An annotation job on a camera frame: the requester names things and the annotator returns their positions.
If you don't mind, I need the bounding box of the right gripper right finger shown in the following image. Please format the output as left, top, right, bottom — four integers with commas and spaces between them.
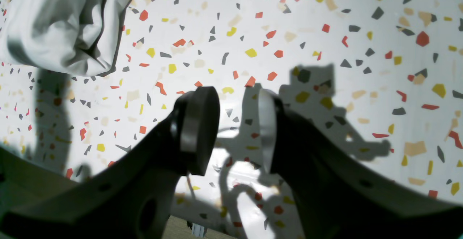
258, 89, 462, 239

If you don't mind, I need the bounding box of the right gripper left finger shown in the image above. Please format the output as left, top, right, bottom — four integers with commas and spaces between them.
1, 87, 220, 239

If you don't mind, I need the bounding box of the white T-shirt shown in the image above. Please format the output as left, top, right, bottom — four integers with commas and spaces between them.
1, 0, 131, 77

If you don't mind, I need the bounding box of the terrazzo patterned tablecloth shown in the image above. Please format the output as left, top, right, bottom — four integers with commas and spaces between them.
1, 0, 462, 239

